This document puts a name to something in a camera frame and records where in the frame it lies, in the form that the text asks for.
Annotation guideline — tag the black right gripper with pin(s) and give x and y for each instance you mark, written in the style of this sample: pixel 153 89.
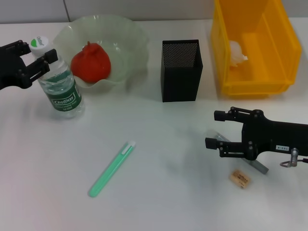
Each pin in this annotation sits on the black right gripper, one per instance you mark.
pixel 272 137

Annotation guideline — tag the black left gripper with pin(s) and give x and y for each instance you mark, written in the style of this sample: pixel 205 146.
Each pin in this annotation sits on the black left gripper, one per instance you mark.
pixel 9 69

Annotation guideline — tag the clear green-label water bottle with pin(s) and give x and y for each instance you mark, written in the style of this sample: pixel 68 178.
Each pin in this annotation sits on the clear green-label water bottle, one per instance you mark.
pixel 65 96

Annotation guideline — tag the white paper ball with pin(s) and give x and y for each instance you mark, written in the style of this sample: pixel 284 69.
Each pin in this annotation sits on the white paper ball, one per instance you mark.
pixel 237 54

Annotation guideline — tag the green pen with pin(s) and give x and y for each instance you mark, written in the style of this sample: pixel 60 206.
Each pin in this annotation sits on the green pen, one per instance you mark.
pixel 110 168

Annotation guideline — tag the beige eraser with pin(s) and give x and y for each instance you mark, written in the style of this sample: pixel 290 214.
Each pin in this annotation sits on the beige eraser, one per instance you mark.
pixel 240 179

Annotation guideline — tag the grey pen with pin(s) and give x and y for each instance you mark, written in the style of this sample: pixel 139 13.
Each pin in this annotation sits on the grey pen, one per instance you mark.
pixel 261 168

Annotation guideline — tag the black mesh pen holder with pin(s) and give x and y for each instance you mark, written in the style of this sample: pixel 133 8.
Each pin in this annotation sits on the black mesh pen holder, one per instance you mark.
pixel 180 79

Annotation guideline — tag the green glass fruit plate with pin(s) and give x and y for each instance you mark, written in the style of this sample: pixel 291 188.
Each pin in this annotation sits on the green glass fruit plate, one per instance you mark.
pixel 125 48

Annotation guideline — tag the yellow plastic bin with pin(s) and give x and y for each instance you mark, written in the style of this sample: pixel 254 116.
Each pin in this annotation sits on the yellow plastic bin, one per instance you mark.
pixel 264 62

